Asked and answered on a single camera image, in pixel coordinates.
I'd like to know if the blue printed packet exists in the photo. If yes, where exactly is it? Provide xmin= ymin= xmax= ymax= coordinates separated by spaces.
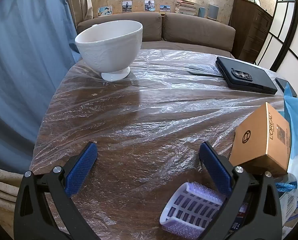
xmin=228 ymin=200 xmax=251 ymax=238

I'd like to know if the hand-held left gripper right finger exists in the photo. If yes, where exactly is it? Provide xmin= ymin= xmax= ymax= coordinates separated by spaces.
xmin=198 ymin=141 xmax=282 ymax=240

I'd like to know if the large grey speaker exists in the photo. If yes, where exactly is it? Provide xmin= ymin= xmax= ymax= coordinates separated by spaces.
xmin=207 ymin=4 xmax=220 ymax=20

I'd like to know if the clear plastic table cover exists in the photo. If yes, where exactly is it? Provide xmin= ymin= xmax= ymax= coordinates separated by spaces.
xmin=29 ymin=48 xmax=298 ymax=240

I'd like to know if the blue plastic bag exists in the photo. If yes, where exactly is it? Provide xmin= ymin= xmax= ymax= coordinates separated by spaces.
xmin=275 ymin=82 xmax=298 ymax=220

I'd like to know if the dark wooden cabinet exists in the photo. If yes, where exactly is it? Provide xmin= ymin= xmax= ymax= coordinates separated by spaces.
xmin=230 ymin=0 xmax=274 ymax=64

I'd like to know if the dark slim phone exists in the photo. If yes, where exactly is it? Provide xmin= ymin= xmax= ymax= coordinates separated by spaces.
xmin=275 ymin=77 xmax=297 ymax=98

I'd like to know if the black framed sliding screen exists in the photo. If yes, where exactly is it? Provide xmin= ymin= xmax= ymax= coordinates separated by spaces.
xmin=254 ymin=0 xmax=298 ymax=78

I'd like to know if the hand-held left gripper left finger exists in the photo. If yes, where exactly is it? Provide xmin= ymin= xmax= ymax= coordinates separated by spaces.
xmin=13 ymin=141 xmax=102 ymax=240

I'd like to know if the brown cardboard box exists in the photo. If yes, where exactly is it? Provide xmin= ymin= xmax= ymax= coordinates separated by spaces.
xmin=228 ymin=102 xmax=291 ymax=178

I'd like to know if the stack of books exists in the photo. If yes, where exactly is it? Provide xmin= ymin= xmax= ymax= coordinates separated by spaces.
xmin=174 ymin=0 xmax=199 ymax=15

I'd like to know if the black folding phone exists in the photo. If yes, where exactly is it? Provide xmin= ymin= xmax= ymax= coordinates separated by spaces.
xmin=215 ymin=56 xmax=278 ymax=95

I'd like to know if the white printed carton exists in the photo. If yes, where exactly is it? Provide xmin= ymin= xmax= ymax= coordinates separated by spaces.
xmin=279 ymin=192 xmax=298 ymax=228

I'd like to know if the beige curtain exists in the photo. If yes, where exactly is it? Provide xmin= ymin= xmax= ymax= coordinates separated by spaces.
xmin=65 ymin=0 xmax=93 ymax=27

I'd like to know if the blue curtain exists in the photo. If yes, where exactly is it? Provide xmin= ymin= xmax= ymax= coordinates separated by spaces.
xmin=0 ymin=0 xmax=80 ymax=174

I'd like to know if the brown sofa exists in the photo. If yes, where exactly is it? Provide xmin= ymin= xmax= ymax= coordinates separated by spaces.
xmin=77 ymin=12 xmax=236 ymax=59

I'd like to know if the white footed ceramic bowl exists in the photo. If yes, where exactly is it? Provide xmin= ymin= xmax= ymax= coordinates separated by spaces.
xmin=75 ymin=20 xmax=143 ymax=82

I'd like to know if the wide photo print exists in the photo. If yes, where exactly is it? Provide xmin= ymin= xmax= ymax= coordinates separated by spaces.
xmin=97 ymin=6 xmax=113 ymax=18

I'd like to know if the photo of face with sunglasses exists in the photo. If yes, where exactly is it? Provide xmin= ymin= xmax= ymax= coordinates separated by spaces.
xmin=144 ymin=0 xmax=156 ymax=12

